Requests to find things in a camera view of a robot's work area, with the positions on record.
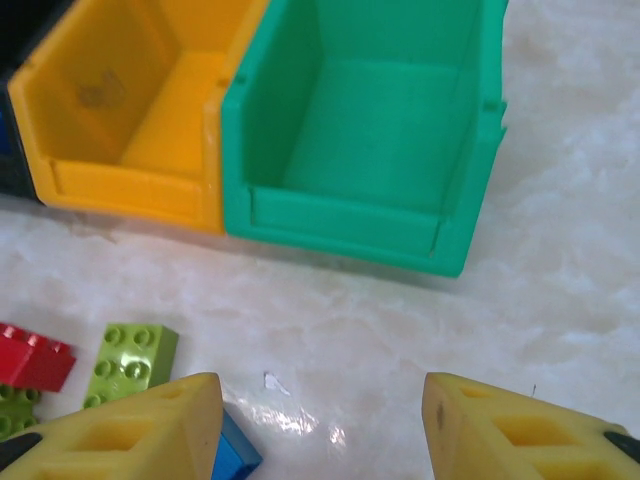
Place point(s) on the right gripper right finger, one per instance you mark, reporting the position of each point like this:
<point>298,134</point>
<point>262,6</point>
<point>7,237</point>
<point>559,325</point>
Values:
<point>450,430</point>

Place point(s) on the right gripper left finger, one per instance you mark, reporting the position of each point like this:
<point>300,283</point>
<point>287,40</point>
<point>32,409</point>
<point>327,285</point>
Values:
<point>190,425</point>

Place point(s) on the blue lego brick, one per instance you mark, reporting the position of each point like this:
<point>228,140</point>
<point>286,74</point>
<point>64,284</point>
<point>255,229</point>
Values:
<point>235,450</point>

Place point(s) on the long lime green lego brick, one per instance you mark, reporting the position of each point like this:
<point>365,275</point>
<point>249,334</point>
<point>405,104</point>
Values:
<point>125,360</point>

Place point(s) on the red lego brick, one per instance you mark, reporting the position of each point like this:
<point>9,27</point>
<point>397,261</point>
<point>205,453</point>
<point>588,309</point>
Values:
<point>40,365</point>

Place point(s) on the small lime green lego brick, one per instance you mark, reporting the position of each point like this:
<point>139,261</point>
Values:
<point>15,410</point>

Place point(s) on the green plastic bin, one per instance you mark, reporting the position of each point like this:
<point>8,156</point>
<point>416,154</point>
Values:
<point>350,235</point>

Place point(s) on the yellow plastic bin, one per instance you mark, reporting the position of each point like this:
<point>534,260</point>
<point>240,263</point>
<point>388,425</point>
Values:
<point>125,200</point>

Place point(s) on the black plastic bin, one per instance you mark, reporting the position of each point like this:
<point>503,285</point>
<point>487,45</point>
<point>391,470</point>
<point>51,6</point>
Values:
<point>15,180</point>

